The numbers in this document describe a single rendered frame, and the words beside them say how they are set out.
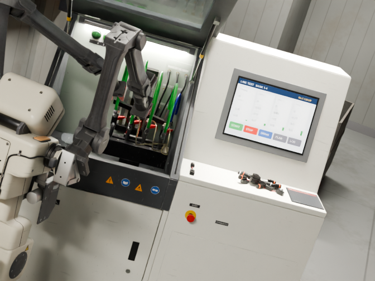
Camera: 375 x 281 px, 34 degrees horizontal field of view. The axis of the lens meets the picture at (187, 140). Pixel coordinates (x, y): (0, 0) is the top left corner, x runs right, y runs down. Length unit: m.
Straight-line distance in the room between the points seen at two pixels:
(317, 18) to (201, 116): 6.18
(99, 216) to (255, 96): 0.93
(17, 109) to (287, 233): 1.43
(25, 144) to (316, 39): 7.29
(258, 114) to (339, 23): 6.06
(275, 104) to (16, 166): 1.40
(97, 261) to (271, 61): 1.26
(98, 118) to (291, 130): 1.21
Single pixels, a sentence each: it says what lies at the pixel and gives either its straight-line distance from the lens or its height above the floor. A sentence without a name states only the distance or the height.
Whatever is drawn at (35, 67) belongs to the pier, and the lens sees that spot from 5.89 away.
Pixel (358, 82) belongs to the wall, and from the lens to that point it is 8.98.
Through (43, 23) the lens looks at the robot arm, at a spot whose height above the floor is 1.50.
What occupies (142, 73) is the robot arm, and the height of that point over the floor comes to 1.45.
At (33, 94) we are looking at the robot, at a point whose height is 1.36.
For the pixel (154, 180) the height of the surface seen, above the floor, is 0.92.
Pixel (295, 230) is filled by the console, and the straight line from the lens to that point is 2.89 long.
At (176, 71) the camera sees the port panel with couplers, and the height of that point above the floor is 1.31.
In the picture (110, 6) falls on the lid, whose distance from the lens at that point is 2.95.
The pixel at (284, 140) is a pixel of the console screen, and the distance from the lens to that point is 2.99.
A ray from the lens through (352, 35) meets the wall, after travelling 8.92.
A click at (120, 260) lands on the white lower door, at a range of 2.93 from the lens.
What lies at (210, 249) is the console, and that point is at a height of 0.66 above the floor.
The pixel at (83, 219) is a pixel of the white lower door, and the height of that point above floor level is 0.65.
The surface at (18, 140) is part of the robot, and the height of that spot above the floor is 1.23.
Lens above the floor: 1.99
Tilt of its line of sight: 18 degrees down
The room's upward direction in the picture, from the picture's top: 17 degrees clockwise
